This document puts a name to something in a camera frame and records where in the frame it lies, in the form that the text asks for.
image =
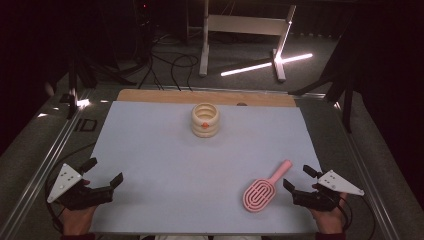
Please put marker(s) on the person's right hand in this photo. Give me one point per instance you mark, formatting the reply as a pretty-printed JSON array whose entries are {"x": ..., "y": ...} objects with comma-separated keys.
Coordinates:
[{"x": 329, "y": 221}]

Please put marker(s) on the black stand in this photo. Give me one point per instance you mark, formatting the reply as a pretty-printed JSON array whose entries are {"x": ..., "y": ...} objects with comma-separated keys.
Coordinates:
[
  {"x": 347, "y": 106},
  {"x": 72, "y": 86}
]

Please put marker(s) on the white desk frame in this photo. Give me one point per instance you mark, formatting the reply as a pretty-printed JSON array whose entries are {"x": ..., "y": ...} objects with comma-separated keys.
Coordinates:
[{"x": 245, "y": 25}]

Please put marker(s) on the wooden table board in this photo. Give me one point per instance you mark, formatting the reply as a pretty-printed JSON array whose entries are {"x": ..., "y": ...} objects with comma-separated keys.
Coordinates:
[{"x": 160, "y": 96}]

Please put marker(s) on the light blue mat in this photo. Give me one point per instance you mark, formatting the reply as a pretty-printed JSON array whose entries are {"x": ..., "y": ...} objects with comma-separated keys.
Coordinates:
[{"x": 186, "y": 173}]

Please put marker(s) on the pink hairbrush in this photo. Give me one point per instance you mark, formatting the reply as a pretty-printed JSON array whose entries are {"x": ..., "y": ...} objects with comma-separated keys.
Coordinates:
[{"x": 258, "y": 196}]

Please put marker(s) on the person's white clothing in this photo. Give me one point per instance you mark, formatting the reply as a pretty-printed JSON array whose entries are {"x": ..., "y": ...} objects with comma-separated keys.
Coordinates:
[{"x": 200, "y": 238}]

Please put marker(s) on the person's left hand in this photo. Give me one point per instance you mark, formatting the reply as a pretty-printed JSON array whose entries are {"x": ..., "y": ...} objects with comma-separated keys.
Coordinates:
[{"x": 76, "y": 221}]

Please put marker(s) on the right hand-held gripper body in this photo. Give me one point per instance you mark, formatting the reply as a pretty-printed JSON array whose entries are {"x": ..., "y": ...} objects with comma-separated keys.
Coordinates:
[{"x": 336, "y": 182}]

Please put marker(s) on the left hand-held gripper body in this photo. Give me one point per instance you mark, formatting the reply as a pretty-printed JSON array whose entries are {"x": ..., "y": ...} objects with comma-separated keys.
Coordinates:
[{"x": 66, "y": 181}]

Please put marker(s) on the aluminium frame rail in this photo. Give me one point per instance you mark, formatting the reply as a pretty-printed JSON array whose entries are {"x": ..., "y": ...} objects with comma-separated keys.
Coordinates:
[
  {"x": 366, "y": 176},
  {"x": 43, "y": 166}
]

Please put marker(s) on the cream ribbed round holder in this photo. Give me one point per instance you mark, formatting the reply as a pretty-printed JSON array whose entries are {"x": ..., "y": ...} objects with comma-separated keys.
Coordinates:
[{"x": 205, "y": 130}]

